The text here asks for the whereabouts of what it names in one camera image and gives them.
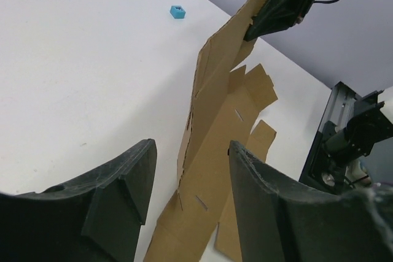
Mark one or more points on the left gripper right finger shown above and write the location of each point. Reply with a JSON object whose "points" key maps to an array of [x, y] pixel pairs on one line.
{"points": [[281, 219]]}

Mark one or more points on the small blue cube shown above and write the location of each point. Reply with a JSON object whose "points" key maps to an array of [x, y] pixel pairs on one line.
{"points": [[177, 12]]}

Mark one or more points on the brown cardboard box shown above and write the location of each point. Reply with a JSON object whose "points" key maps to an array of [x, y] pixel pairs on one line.
{"points": [[225, 106]]}

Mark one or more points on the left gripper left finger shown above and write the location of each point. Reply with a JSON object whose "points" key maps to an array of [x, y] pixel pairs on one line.
{"points": [[96, 216]]}

